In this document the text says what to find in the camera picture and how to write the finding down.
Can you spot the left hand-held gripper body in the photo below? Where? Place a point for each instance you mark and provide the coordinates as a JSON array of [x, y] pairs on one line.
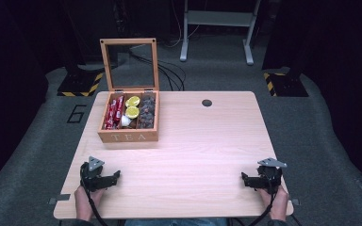
[[92, 175]]

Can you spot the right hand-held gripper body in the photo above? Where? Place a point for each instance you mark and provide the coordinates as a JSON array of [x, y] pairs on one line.
[[270, 175]]

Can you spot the person's left hand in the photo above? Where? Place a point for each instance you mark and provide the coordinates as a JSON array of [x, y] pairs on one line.
[[85, 201]]

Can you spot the person's right hand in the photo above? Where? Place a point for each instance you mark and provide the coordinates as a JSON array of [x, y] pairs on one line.
[[278, 204]]

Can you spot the wooden tea box with lid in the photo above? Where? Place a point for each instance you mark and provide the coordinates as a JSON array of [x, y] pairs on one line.
[[128, 137]]

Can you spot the red sachet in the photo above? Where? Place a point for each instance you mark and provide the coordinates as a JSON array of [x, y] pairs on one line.
[[114, 114], [108, 117], [119, 108]]

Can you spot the yellow tea packets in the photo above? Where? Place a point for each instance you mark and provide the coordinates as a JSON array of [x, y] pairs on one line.
[[132, 112]]

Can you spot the dark tea packets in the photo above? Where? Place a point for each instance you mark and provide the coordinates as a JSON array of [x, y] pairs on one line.
[[146, 112]]

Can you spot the person's blue jeans legs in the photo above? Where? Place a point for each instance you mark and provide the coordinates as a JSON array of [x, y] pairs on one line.
[[176, 222]]

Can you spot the yellow lemon slice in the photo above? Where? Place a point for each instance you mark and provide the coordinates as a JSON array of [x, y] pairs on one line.
[[133, 101]]

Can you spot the black round table grommet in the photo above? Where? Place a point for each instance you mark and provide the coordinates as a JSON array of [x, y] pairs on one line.
[[206, 102]]

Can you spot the black striped stand base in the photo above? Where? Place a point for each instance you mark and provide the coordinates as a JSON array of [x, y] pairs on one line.
[[287, 84], [78, 83]]

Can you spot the white metal stand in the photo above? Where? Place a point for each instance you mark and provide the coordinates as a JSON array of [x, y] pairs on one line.
[[217, 18]]

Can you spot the grey metal table bracket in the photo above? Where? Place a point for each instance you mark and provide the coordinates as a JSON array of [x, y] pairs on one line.
[[295, 202], [61, 198]]

